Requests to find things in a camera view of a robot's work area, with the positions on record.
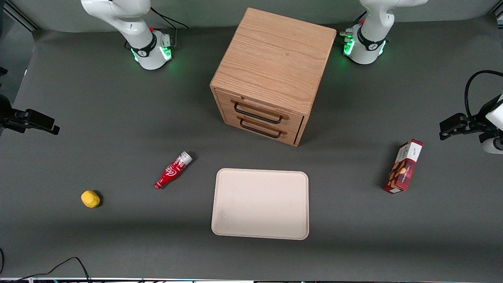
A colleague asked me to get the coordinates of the yellow lemon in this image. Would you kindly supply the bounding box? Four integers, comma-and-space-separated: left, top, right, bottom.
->
81, 190, 101, 209

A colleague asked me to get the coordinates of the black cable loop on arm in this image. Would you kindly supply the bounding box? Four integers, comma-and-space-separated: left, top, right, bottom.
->
464, 70, 503, 118

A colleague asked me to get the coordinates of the wide black wire drawer handle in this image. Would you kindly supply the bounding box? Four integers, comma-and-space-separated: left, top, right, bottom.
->
233, 101, 283, 125

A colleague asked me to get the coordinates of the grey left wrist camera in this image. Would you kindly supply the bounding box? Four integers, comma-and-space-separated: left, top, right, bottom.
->
479, 132, 503, 154

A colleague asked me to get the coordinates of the red cookie box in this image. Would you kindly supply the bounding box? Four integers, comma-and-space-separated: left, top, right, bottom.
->
384, 139, 424, 194

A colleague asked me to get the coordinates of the red soda bottle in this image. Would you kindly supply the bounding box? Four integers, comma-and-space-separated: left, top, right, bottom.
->
154, 151, 194, 190

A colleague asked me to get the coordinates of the wooden drawer cabinet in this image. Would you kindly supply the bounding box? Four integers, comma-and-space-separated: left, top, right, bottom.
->
209, 7, 338, 147

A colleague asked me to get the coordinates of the wooden drawer with wide handle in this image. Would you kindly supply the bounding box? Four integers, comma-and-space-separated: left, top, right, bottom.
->
215, 90, 304, 136

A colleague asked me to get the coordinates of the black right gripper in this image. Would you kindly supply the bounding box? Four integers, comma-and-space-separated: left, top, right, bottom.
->
0, 94, 60, 136

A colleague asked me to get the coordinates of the beige rectangular tray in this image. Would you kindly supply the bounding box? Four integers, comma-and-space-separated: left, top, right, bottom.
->
211, 168, 310, 241

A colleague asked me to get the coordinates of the aluminium frame rail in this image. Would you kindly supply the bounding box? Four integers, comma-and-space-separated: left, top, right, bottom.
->
3, 0, 41, 32

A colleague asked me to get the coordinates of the narrow black wire drawer handle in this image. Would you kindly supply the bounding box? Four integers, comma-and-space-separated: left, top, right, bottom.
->
239, 118, 282, 139

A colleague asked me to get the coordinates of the black cable behind arm base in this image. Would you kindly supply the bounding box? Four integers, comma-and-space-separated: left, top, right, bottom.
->
150, 6, 190, 30

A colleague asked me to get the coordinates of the wooden drawer with narrow handle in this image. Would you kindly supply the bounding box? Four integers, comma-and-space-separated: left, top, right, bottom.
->
222, 110, 297, 147

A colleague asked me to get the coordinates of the black cable on table edge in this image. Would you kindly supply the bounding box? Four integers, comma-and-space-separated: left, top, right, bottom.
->
0, 248, 93, 283

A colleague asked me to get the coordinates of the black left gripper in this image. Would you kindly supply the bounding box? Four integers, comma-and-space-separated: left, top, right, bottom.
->
439, 94, 503, 141

